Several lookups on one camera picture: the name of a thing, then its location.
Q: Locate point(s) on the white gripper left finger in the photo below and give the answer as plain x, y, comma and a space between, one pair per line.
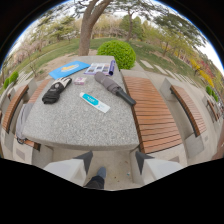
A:
68, 167

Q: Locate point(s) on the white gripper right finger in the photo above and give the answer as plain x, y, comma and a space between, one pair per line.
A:
156, 166

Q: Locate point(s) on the white teal toothpaste tube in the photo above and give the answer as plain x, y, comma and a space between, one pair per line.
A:
94, 102

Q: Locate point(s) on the person's foot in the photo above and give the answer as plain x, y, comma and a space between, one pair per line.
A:
96, 180

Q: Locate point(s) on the grey stone table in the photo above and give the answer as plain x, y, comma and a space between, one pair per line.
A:
80, 116

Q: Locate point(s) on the wide wooden slat bench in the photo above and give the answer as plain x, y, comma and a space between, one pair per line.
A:
150, 111

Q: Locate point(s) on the curved wooden slat bench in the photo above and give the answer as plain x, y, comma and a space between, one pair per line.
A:
13, 106
187, 108

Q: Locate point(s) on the black white glove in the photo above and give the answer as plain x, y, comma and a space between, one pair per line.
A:
55, 90

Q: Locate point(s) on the small pink white packet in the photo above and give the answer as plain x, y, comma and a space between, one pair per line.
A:
80, 80

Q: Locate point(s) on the grey folded umbrella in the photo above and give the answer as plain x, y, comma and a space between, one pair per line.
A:
113, 87

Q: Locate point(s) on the blue book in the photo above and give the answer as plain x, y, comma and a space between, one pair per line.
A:
68, 69

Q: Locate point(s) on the printed leaflet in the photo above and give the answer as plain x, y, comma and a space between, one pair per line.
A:
97, 68

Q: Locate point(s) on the purple tube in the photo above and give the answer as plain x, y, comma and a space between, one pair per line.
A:
112, 67

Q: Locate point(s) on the round green bush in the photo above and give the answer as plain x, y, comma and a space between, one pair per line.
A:
117, 53

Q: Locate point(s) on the large tree trunk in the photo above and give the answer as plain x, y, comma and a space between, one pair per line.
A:
87, 28

